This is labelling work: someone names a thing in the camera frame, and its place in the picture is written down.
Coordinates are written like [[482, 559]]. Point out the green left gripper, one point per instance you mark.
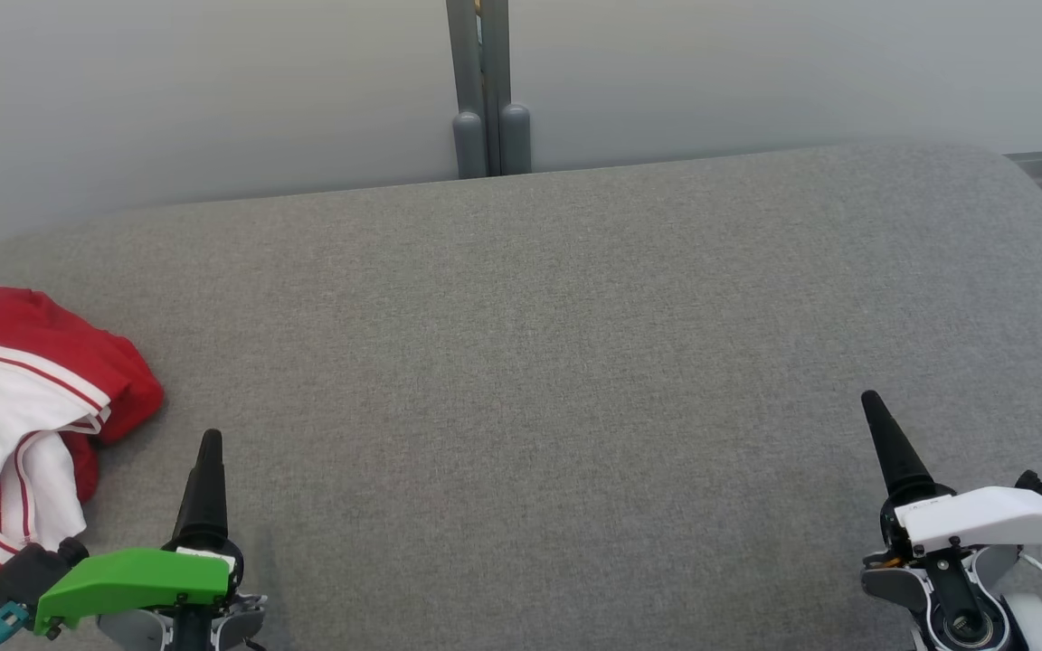
[[132, 579]]

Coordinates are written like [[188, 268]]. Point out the red white printed jersey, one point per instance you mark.
[[33, 334]]

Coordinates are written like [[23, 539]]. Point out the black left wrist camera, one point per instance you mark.
[[28, 571]]

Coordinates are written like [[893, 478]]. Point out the grey fabric sofa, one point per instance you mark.
[[530, 362]]

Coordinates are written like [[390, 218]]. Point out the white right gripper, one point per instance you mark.
[[991, 520]]

